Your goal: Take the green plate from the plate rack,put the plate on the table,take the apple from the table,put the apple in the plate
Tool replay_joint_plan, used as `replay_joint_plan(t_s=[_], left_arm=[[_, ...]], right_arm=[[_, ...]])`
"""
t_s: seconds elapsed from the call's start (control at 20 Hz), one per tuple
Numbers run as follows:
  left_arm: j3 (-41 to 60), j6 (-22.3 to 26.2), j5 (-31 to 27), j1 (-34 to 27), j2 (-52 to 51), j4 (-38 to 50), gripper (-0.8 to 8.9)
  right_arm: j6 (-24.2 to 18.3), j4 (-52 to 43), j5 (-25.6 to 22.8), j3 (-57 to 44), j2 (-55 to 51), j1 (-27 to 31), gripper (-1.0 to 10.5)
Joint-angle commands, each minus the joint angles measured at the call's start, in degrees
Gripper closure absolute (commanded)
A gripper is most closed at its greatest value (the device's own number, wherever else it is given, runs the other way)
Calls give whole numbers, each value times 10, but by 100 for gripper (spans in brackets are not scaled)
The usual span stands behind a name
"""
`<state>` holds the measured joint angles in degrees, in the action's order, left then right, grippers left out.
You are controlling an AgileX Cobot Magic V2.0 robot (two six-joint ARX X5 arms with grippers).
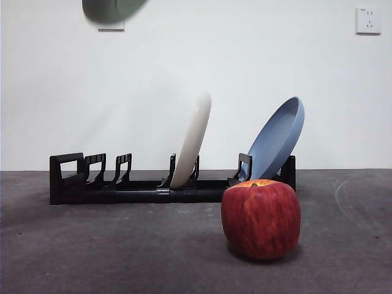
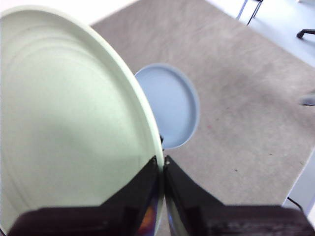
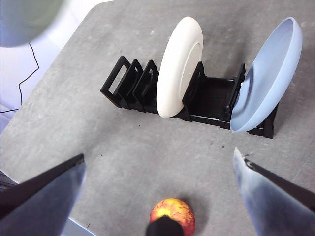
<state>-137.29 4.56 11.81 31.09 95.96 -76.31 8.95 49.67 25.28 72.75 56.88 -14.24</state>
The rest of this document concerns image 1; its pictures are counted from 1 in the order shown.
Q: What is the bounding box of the white wall socket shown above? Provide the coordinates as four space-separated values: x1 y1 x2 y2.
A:
97 21 125 32
355 7 383 36

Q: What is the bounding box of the red apple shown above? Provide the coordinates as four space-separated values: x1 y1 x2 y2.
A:
220 179 301 261

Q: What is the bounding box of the white plate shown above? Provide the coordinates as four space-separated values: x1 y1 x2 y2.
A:
170 89 213 189

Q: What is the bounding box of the black plate rack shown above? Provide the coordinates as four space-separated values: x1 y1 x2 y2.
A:
49 152 297 206

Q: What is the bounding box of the blue plate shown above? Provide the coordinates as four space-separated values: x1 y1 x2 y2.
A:
246 96 306 182

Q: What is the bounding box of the green plate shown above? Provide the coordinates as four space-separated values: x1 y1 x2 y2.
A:
81 0 151 25

